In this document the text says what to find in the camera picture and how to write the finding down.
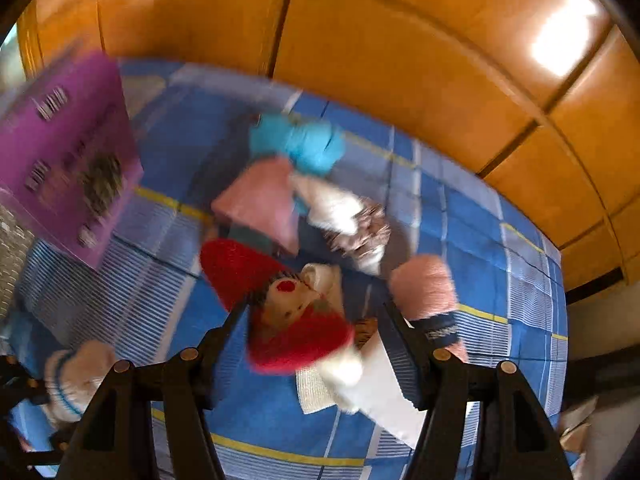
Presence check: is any red-haired rag doll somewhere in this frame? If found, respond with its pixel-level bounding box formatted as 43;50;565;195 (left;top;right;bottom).
199;238;362;377

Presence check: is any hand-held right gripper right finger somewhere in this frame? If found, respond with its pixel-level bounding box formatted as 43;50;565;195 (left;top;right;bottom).
384;302;574;480

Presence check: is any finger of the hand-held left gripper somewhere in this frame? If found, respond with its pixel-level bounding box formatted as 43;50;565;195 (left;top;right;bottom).
0;422;72;467
0;355;49;413

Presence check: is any teal plush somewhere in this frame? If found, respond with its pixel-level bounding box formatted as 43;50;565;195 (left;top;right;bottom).
211;112;347;255

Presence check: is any orange wooden wardrobe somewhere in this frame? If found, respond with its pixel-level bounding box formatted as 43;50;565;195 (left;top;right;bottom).
17;0;640;292

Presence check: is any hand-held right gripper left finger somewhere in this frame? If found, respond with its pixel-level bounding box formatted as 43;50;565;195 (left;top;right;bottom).
57;304;250;480

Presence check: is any white leopard print cloth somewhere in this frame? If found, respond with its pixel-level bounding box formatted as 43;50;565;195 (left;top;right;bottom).
292;174;392;277

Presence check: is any pink fuzzy sock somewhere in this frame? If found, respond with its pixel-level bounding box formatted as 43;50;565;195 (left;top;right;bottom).
389;254;470;364

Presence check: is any blue plaid bedsheet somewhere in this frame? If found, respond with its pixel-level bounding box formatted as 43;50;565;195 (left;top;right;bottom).
0;57;571;480

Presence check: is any white plush with blue stripes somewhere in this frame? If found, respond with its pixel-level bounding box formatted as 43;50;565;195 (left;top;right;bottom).
41;339;117;428

